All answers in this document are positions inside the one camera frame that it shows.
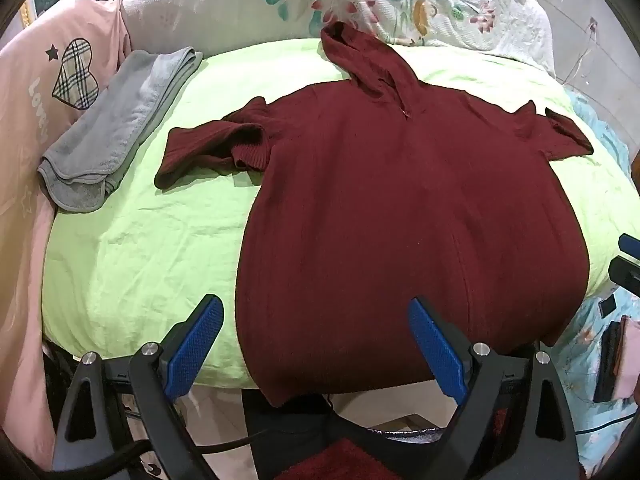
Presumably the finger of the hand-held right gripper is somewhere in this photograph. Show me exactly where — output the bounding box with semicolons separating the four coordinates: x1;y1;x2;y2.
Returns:
618;232;640;264
608;255;640;297

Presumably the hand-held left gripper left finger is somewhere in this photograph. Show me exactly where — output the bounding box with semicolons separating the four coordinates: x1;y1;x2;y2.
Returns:
52;294;226;480

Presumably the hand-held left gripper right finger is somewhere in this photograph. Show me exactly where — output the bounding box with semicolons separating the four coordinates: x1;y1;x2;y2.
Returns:
406;296;589;480

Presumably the dark red hooded sweater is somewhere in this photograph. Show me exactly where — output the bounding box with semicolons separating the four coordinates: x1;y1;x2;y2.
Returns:
154;21;596;407

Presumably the black flat case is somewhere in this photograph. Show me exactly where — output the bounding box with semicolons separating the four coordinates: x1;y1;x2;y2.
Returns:
593;294;632;403

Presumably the light green bed sheet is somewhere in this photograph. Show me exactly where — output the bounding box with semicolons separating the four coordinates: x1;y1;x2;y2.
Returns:
41;37;632;392

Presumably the light blue floral sheet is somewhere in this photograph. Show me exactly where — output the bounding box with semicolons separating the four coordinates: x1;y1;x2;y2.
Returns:
542;87;640;471

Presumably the person's dark red clothing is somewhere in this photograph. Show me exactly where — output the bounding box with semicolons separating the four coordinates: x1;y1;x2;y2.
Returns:
285;437;406;480

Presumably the grey folded towel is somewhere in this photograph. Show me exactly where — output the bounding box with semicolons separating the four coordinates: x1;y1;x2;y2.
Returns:
37;46;204;212

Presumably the pink blanket with plaid hearts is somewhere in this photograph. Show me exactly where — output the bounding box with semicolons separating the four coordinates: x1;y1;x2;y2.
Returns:
0;0;132;456

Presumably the white floral quilt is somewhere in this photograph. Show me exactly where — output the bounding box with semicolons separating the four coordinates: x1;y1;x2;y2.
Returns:
120;0;557;78

